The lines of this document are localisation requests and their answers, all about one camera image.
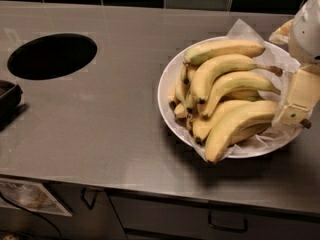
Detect black cable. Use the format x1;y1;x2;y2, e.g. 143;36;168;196
0;191;63;240

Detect black tray at left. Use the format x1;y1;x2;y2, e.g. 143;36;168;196
0;80;23;120

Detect right black drawer handle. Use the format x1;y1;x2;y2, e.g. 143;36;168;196
207;211;248;234

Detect round black counter hole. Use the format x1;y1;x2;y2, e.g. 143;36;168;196
7;33;98;80

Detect white paper liner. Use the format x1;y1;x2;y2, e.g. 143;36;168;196
188;18;303;162

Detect open drawer with contents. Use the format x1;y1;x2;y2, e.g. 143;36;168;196
0;178;72;217

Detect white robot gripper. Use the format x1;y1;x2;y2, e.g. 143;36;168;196
269;0;320;126

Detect white round bowl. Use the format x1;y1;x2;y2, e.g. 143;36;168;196
157;33;303;159

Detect left black drawer handle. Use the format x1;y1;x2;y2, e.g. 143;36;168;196
80;187;99;210

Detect small bananas at left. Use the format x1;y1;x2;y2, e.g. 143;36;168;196
168;65;197;131

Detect black drawer handle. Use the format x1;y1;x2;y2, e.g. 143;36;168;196
207;211;248;234
80;187;99;210

